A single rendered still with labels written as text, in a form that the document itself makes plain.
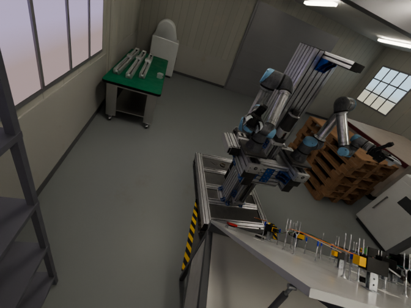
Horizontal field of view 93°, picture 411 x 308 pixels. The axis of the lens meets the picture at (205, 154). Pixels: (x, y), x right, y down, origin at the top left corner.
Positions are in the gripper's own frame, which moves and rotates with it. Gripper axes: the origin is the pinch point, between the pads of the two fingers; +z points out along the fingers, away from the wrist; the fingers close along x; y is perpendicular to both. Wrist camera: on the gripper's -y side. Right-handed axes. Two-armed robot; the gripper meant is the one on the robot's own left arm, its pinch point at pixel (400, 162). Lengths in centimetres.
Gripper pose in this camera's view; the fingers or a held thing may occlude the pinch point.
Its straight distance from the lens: 201.4
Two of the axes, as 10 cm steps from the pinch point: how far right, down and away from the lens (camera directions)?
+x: -8.4, 2.0, -5.1
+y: -2.1, 7.4, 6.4
